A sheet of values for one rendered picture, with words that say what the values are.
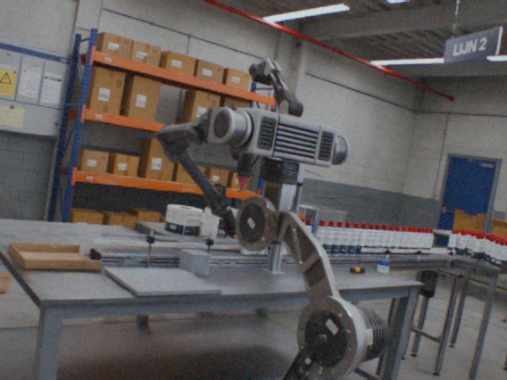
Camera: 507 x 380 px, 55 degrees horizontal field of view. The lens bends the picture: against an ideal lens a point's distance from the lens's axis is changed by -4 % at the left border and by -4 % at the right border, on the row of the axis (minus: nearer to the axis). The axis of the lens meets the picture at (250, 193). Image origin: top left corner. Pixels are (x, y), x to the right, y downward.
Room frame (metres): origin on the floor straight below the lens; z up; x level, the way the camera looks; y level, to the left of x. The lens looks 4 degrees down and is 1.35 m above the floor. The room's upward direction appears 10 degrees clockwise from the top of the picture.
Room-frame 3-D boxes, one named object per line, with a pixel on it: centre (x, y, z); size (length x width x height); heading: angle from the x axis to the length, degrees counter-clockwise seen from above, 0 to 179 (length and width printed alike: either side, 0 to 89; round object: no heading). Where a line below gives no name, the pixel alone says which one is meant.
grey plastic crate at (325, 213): (4.79, -0.59, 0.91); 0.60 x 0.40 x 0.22; 132
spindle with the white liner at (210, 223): (2.74, 0.19, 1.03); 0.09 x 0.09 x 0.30
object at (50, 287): (2.65, 0.17, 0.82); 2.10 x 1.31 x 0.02; 129
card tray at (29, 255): (1.95, 0.73, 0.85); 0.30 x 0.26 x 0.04; 129
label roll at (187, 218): (2.87, 0.35, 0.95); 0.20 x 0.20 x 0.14
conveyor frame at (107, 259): (2.57, -0.05, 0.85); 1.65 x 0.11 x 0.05; 129
